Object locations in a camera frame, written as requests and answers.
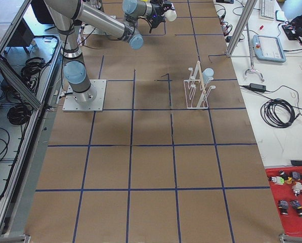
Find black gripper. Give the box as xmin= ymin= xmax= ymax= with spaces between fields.
xmin=148 ymin=1 xmax=175 ymax=28

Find cream white plastic cup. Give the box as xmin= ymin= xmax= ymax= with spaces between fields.
xmin=164 ymin=10 xmax=177 ymax=22

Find light blue plastic cup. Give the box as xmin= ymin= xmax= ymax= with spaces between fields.
xmin=202 ymin=68 xmax=214 ymax=83

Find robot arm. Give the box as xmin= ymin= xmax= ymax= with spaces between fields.
xmin=45 ymin=1 xmax=177 ymax=50

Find white keyboard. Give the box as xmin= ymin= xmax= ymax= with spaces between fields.
xmin=259 ymin=0 xmax=275 ymax=20

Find metal reacher grabber tool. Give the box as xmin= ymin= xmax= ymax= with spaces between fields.
xmin=243 ymin=22 xmax=265 ymax=82

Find teach pendant tablet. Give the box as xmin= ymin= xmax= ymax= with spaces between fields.
xmin=252 ymin=35 xmax=286 ymax=63

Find black smartphone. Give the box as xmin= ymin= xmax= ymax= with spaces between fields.
xmin=275 ymin=10 xmax=286 ymax=22

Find black power adapter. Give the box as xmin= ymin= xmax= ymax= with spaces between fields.
xmin=249 ymin=83 xmax=267 ymax=93

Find red parts tray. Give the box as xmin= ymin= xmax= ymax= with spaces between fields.
xmin=266 ymin=167 xmax=302 ymax=237

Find white wire cup rack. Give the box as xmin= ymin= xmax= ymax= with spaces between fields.
xmin=183 ymin=61 xmax=216 ymax=109

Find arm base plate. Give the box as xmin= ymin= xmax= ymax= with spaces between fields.
xmin=63 ymin=79 xmax=107 ymax=112

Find coiled black cable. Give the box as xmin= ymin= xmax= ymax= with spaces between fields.
xmin=260 ymin=99 xmax=300 ymax=128

